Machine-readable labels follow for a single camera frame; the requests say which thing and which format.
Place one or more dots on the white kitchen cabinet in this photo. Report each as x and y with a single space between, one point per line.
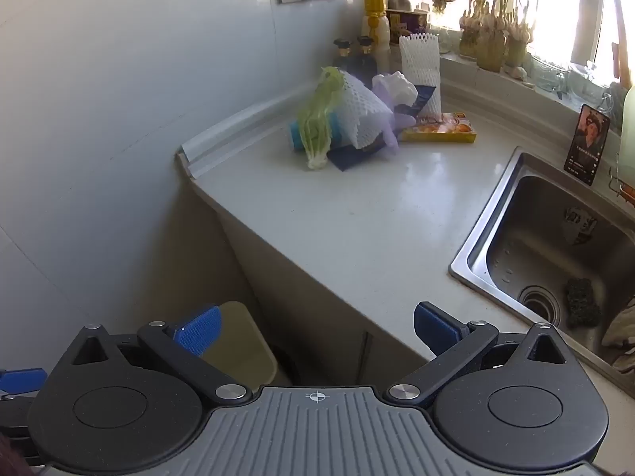
297 287

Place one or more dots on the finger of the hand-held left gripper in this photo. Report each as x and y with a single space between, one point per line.
20 381

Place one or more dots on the yellow cap sauce bottle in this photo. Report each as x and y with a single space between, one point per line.
376 25

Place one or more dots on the black scouring pad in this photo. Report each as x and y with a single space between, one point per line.
583 303

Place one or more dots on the beige dishcloth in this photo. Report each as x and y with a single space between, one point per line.
622 337

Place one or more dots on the sink drain strainer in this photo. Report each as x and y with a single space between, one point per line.
540 305

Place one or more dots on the beige trash bin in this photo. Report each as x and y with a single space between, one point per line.
243 352

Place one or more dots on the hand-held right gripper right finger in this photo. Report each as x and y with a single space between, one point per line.
434 327

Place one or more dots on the clear glass bowl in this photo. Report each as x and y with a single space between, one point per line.
588 84
548 72

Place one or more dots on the stainless steel sink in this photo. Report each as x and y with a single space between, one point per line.
526 238

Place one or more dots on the black smartphone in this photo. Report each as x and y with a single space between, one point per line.
588 144

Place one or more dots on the napa cabbage leaf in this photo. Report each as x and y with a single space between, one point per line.
313 124

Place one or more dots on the purple box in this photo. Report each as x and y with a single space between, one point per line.
409 22

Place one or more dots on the white tissue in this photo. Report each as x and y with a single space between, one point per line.
394 87

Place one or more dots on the white foam fruit net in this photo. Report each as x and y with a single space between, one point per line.
420 67
359 111

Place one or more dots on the dark blue snack packet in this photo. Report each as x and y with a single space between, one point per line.
354 156

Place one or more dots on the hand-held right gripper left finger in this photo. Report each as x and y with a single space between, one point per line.
198 332

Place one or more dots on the yellow food box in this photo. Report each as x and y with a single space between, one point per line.
444 130

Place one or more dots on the kitchen knife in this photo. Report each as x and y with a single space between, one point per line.
620 59

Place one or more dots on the sprouting garlic in jar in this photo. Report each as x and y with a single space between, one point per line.
469 34
518 39
491 44

